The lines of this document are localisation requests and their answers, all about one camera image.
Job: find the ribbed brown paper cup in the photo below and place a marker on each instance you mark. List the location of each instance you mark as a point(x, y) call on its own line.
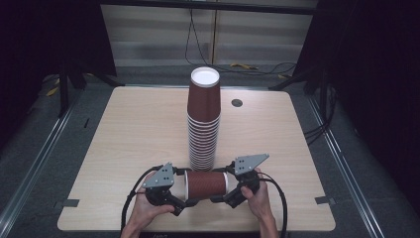
point(206, 184)

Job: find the person's right hand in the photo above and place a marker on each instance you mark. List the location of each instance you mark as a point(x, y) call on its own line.
point(261, 201)

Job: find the person's left hand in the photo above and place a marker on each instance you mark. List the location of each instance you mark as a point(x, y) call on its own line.
point(148, 210)

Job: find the black metal crossbar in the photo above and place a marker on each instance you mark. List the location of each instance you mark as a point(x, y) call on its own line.
point(211, 6)

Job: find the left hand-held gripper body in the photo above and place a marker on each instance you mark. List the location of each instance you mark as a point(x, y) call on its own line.
point(160, 178)

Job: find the grey tape strip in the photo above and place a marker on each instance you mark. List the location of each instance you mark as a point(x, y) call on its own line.
point(67, 203)
point(325, 200)

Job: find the dark curtain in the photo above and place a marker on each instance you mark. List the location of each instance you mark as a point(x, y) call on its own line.
point(373, 82)
point(39, 49)

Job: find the dark round table grommet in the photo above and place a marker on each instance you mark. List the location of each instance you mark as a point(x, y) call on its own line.
point(236, 102)

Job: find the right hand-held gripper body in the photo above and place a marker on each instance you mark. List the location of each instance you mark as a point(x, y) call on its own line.
point(249, 163)

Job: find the stack of brown cups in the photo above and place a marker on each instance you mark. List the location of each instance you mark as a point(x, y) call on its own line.
point(203, 132)

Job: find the black metal stand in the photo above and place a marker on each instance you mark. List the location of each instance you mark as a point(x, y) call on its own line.
point(297, 79)
point(63, 92)

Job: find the yellow floor tape piece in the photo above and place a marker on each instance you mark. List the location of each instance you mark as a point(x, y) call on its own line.
point(52, 91)
point(243, 66)
point(282, 76)

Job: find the metal floor rail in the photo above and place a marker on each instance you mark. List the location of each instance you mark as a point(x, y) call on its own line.
point(343, 165)
point(33, 168)

